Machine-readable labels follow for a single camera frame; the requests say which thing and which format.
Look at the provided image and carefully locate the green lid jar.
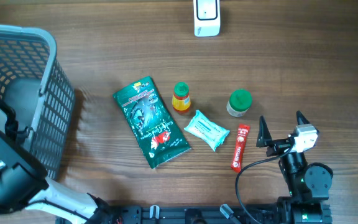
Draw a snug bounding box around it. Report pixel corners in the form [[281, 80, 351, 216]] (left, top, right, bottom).
[[226, 89, 253, 118]]

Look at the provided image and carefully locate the red sauce bottle green cap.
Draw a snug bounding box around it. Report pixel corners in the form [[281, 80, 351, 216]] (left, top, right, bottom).
[[172, 82, 191, 114]]

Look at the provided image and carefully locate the teal wet wipes pack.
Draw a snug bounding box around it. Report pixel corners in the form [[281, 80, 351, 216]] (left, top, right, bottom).
[[184, 110, 230, 152]]

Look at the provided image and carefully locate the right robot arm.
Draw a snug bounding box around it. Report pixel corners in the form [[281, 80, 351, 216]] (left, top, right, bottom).
[[256, 111, 334, 203]]

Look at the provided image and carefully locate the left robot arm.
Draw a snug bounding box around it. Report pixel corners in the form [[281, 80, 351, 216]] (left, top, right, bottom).
[[0, 97, 114, 223]]

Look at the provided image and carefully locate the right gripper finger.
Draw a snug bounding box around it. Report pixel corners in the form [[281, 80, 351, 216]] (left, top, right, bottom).
[[296, 111, 310, 125], [256, 116, 272, 147]]

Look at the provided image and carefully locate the grey plastic mesh basket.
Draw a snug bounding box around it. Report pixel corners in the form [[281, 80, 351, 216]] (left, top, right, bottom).
[[0, 25, 75, 180]]

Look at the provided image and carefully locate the white barcode scanner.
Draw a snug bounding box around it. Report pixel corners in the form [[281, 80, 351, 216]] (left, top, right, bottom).
[[193, 0, 221, 37]]

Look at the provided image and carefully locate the red Nescafe coffee sachet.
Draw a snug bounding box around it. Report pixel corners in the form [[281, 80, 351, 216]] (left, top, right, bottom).
[[231, 124, 250, 173]]

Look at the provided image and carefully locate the green snack packet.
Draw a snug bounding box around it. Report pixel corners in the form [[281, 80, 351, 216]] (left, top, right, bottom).
[[112, 77, 191, 169]]

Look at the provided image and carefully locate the black right camera cable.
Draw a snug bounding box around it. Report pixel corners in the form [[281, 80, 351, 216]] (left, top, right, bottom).
[[234, 143, 295, 224]]

